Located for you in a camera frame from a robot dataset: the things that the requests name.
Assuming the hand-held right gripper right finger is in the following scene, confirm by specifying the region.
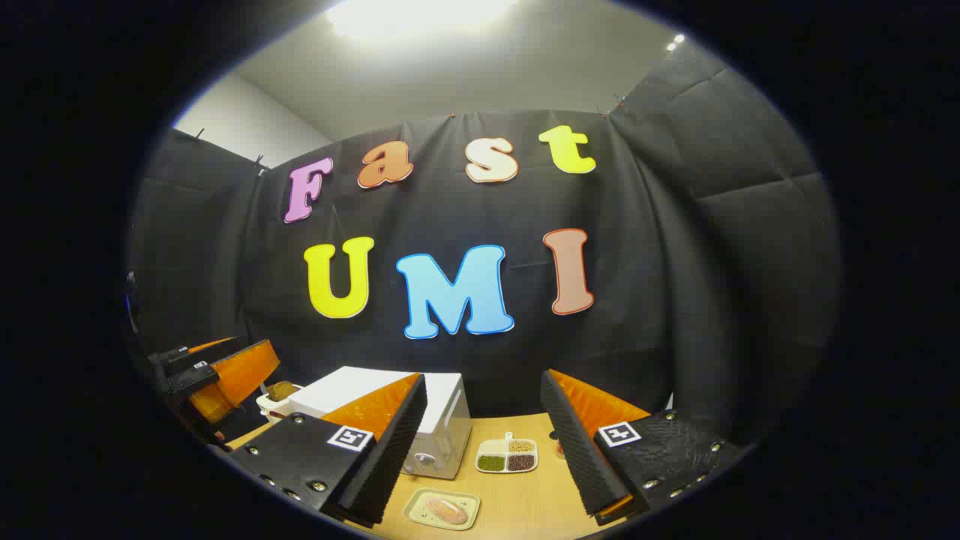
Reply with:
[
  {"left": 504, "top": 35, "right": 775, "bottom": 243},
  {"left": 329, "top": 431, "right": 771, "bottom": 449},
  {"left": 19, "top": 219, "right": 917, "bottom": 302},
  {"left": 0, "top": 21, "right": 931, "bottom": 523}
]
[{"left": 540, "top": 369, "right": 740, "bottom": 526}]

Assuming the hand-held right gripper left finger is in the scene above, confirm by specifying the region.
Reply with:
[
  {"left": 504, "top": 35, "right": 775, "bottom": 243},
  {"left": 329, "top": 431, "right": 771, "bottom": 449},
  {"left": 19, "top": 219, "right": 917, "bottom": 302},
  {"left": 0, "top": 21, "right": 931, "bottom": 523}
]
[{"left": 225, "top": 373, "right": 428, "bottom": 528}]

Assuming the white microwave oven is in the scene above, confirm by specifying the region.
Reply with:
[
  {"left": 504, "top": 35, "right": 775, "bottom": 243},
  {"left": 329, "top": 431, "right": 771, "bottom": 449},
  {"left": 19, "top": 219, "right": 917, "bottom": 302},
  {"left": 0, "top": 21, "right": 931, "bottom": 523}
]
[{"left": 289, "top": 366, "right": 472, "bottom": 481}]

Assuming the breaded croquette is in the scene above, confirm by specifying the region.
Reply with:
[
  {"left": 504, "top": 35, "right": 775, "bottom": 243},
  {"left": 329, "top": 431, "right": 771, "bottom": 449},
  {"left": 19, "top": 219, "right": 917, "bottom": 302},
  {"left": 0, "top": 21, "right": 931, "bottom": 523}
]
[{"left": 426, "top": 498, "right": 469, "bottom": 525}]

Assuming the white toaster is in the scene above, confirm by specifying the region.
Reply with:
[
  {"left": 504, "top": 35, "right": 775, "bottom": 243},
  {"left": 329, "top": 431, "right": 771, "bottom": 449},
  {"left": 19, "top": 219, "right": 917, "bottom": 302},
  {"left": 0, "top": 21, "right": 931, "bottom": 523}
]
[{"left": 256, "top": 381, "right": 305, "bottom": 419}]

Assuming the pale green rectangular tray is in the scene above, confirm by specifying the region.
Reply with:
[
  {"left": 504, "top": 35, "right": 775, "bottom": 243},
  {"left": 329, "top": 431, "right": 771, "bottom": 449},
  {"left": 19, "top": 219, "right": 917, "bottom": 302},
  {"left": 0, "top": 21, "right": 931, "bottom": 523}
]
[{"left": 403, "top": 487, "right": 481, "bottom": 531}]

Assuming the divided plate of beans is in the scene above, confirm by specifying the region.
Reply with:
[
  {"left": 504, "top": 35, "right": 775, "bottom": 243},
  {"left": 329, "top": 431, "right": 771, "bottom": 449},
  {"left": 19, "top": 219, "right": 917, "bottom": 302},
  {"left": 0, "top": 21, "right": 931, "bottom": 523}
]
[{"left": 475, "top": 433, "right": 539, "bottom": 475}]

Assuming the black quilted side panel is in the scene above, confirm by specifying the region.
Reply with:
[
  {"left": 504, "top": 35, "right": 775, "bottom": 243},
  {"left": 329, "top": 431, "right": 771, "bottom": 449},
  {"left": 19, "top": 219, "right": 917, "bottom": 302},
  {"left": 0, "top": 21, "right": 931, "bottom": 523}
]
[
  {"left": 126, "top": 127, "right": 260, "bottom": 357},
  {"left": 611, "top": 45, "right": 842, "bottom": 451}
]

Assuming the ceiling light panel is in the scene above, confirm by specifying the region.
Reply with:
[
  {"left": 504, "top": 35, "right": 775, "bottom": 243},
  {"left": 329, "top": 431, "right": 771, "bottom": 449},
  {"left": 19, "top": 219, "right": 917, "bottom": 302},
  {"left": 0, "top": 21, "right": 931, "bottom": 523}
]
[{"left": 326, "top": 0, "right": 518, "bottom": 40}]

